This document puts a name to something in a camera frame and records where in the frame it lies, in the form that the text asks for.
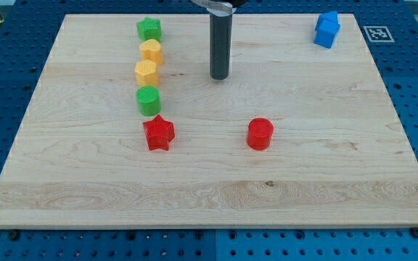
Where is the red star block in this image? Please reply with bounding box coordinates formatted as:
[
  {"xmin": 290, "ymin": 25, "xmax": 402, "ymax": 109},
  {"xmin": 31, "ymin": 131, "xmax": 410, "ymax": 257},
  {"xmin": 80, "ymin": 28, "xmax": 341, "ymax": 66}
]
[{"xmin": 142, "ymin": 115, "xmax": 176, "ymax": 151}]

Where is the red cylinder block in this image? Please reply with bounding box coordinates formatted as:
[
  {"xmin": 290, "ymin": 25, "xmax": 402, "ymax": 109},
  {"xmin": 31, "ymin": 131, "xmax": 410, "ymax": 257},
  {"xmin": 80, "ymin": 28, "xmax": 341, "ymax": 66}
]
[{"xmin": 247, "ymin": 117, "xmax": 274, "ymax": 151}]

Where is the green cylinder block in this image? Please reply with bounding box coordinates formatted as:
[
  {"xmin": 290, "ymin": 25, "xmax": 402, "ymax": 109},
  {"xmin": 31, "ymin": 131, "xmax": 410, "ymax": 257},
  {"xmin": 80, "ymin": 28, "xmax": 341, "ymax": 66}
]
[{"xmin": 136, "ymin": 86, "xmax": 161, "ymax": 116}]

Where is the yellow hexagon block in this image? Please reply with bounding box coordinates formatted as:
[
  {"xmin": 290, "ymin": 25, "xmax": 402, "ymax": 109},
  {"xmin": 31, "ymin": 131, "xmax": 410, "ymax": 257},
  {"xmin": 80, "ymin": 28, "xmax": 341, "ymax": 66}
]
[{"xmin": 134, "ymin": 59, "xmax": 159, "ymax": 86}]

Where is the yellow heart block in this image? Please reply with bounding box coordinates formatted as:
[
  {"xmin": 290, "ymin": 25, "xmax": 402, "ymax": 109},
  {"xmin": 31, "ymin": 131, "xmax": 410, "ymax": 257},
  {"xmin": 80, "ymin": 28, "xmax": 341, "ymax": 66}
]
[{"xmin": 139, "ymin": 39, "xmax": 163, "ymax": 65}]

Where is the black cylindrical pointer rod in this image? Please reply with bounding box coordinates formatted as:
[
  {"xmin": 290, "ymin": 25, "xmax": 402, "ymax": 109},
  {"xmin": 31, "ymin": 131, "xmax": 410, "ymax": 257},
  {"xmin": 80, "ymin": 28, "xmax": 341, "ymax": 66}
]
[{"xmin": 210, "ymin": 13, "xmax": 232, "ymax": 80}]

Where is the green star block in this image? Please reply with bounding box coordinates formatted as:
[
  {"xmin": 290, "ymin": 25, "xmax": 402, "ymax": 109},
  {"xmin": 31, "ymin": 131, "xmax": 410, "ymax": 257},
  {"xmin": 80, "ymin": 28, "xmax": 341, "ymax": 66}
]
[{"xmin": 136, "ymin": 17, "xmax": 162, "ymax": 42}]

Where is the silver rod clamp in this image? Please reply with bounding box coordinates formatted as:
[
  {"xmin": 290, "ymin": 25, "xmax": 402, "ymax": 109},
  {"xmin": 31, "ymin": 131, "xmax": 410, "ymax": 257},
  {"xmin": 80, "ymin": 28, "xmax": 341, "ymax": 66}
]
[{"xmin": 190, "ymin": 0, "xmax": 236, "ymax": 17}]

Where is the wooden board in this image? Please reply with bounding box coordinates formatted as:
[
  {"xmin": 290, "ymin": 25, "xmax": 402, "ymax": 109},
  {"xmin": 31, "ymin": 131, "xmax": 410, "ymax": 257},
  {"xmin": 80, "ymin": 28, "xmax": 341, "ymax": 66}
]
[{"xmin": 0, "ymin": 14, "xmax": 418, "ymax": 230}]

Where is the blue cube block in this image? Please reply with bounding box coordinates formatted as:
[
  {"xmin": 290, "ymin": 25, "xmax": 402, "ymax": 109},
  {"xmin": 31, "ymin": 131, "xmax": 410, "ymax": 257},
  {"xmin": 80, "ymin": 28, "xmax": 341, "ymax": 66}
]
[{"xmin": 313, "ymin": 20, "xmax": 341, "ymax": 49}]

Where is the blue pentagon block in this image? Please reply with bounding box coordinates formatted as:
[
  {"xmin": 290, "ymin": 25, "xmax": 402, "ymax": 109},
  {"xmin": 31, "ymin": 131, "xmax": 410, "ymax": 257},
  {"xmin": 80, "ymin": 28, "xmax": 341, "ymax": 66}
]
[{"xmin": 315, "ymin": 11, "xmax": 339, "ymax": 30}]

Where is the white fiducial marker tag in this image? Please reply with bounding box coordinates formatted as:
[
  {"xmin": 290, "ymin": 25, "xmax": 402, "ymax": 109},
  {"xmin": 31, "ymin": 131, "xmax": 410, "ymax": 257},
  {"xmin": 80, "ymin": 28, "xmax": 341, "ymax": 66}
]
[{"xmin": 364, "ymin": 25, "xmax": 394, "ymax": 43}]

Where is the black bolt left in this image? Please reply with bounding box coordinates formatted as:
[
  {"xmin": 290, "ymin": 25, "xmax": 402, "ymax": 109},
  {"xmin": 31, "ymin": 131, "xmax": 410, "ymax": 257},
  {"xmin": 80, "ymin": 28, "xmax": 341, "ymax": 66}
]
[{"xmin": 7, "ymin": 230, "xmax": 20, "ymax": 241}]

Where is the black bolt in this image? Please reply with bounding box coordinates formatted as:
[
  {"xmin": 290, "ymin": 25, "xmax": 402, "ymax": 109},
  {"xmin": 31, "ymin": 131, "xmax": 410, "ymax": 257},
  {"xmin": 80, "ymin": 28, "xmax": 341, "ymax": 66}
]
[
  {"xmin": 7, "ymin": 230, "xmax": 20, "ymax": 241},
  {"xmin": 409, "ymin": 227, "xmax": 418, "ymax": 239}
]

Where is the black bolt right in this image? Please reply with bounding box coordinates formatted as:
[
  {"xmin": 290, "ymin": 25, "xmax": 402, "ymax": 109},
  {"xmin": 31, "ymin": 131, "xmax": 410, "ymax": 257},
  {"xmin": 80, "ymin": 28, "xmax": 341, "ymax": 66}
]
[{"xmin": 409, "ymin": 227, "xmax": 418, "ymax": 239}]

